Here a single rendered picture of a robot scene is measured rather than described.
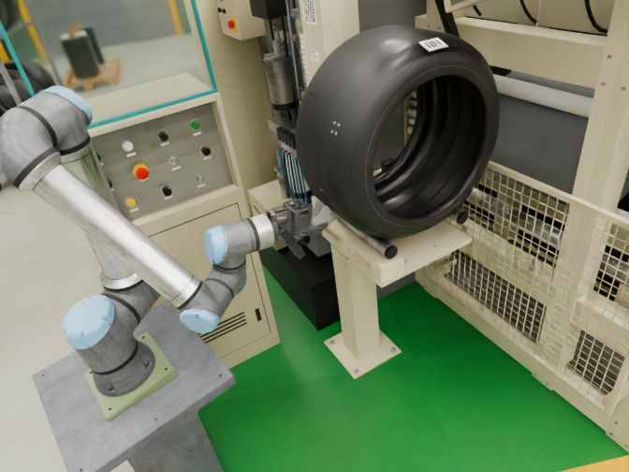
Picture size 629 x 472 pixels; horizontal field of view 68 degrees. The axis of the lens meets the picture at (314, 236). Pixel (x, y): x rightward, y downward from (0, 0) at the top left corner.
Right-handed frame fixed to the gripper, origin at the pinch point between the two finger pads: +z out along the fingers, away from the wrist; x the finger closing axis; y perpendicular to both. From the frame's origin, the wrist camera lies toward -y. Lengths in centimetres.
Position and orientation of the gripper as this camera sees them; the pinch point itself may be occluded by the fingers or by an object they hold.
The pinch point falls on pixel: (332, 217)
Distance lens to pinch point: 134.3
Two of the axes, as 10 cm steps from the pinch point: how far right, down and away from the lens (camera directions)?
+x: -4.9, -4.5, 7.4
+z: 8.7, -2.7, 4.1
